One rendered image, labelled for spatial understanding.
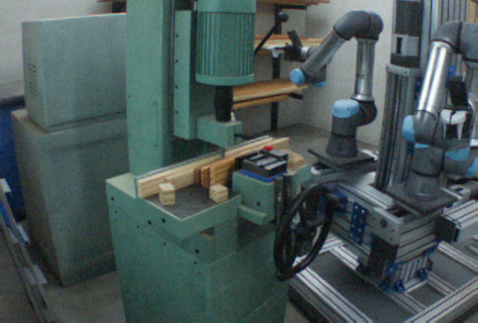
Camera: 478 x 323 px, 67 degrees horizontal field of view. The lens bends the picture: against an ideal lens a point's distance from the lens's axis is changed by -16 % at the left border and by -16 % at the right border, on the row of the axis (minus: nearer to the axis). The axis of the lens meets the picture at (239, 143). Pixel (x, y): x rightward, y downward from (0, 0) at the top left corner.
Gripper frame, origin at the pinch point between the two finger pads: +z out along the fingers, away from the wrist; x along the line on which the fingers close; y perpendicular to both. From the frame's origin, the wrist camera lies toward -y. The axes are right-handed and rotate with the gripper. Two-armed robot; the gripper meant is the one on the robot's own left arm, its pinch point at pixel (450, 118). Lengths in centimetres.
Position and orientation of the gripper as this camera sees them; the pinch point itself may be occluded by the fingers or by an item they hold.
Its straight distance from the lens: 93.3
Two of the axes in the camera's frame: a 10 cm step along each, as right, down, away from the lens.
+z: -6.1, 2.4, -7.6
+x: -7.9, -0.9, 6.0
